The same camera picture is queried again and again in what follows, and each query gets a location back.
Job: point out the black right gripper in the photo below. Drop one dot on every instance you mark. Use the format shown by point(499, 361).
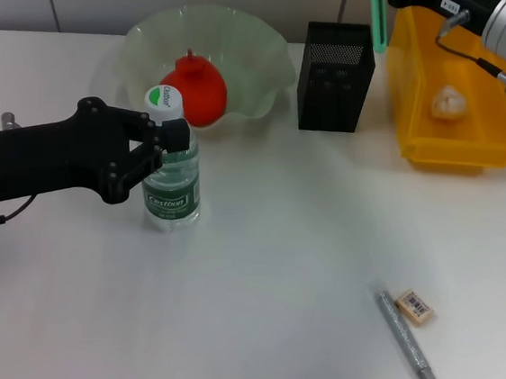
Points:
point(435, 2)

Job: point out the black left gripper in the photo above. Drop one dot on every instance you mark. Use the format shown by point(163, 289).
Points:
point(48, 159)

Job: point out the green glass fruit bowl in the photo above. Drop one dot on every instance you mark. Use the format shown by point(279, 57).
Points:
point(257, 63)

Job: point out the clear green-label water bottle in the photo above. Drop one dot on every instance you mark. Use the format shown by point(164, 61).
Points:
point(169, 208)

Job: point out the beige eraser with barcode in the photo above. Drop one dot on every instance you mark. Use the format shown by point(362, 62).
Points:
point(412, 307)

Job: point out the black mesh pen holder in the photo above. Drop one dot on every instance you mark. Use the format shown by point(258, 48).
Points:
point(330, 102)

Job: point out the yellow plastic bin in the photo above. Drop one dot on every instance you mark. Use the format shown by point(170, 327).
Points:
point(465, 153)

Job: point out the red pomegranate toy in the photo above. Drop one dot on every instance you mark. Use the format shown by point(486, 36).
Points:
point(204, 94)

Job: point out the white paper ball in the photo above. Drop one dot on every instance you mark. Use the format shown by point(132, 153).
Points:
point(448, 102)

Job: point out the green utility knife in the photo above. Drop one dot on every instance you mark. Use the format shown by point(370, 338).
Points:
point(380, 31)

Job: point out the grey pen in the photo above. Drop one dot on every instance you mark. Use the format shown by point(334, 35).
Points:
point(405, 337)

